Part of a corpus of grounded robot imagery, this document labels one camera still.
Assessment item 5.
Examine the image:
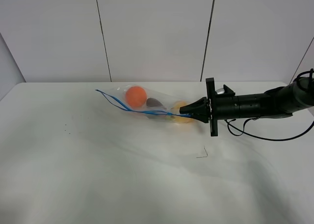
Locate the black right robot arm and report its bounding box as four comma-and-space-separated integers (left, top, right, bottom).
179, 71, 314, 137

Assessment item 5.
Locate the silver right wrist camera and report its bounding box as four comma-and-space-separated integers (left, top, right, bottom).
215, 84, 236, 97

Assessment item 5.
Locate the clear zip bag blue zipper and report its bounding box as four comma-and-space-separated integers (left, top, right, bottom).
96, 85, 193, 123

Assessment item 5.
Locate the purple eggplant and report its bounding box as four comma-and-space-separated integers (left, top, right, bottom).
146, 98, 166, 110

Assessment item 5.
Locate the yellow lemon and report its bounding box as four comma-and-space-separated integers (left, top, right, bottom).
171, 101, 193, 123

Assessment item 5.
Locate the orange fruit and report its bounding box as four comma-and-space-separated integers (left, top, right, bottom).
125, 86, 147, 109

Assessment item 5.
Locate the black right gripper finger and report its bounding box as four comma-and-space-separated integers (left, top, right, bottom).
190, 113, 210, 123
179, 97, 208, 113

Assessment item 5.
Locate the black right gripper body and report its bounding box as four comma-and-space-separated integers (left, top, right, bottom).
206, 78, 236, 137

